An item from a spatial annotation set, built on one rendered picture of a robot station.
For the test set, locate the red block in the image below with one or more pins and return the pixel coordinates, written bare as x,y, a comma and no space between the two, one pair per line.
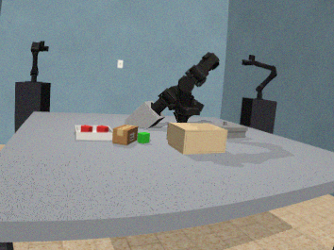
86,128
102,128

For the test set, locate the green block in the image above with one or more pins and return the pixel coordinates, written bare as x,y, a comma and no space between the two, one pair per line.
143,137

